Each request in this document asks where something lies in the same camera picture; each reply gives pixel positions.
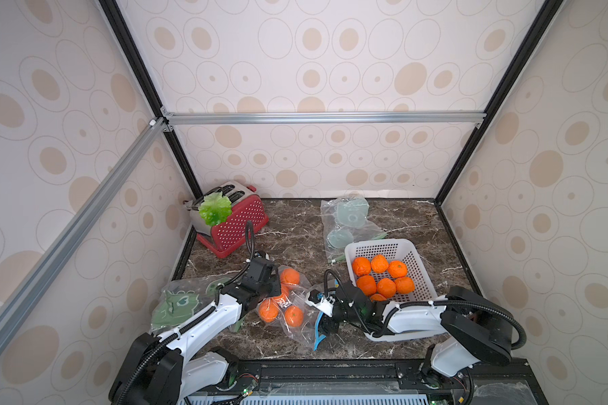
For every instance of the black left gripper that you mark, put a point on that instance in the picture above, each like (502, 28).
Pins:
(274, 278)

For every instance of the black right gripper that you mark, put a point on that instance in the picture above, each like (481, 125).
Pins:
(335, 309)

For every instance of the orange fruit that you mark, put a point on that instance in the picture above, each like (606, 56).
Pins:
(405, 285)
(397, 269)
(361, 267)
(379, 264)
(386, 287)
(378, 298)
(367, 285)

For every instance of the blue-seal zip-top bag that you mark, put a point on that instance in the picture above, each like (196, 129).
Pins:
(289, 310)

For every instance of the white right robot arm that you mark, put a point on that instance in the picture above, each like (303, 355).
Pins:
(479, 331)

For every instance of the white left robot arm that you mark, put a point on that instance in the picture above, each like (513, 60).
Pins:
(192, 339)

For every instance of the white perforated plastic basket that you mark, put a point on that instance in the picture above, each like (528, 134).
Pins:
(409, 316)

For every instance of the red polka-dot toaster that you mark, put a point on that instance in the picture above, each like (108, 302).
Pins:
(225, 238)

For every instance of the green plastic lettuce leaf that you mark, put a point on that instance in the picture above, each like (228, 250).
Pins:
(215, 209)

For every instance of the aluminium rear cross bar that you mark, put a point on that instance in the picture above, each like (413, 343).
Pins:
(352, 117)

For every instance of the aluminium left side bar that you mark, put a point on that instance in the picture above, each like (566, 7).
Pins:
(24, 299)

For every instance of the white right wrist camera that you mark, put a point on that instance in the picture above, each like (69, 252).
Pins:
(321, 302)

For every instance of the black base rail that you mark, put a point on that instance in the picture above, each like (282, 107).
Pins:
(367, 381)

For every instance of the black corner frame post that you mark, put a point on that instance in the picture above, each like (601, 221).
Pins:
(547, 12)

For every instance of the black left corner post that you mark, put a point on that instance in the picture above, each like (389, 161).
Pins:
(119, 27)

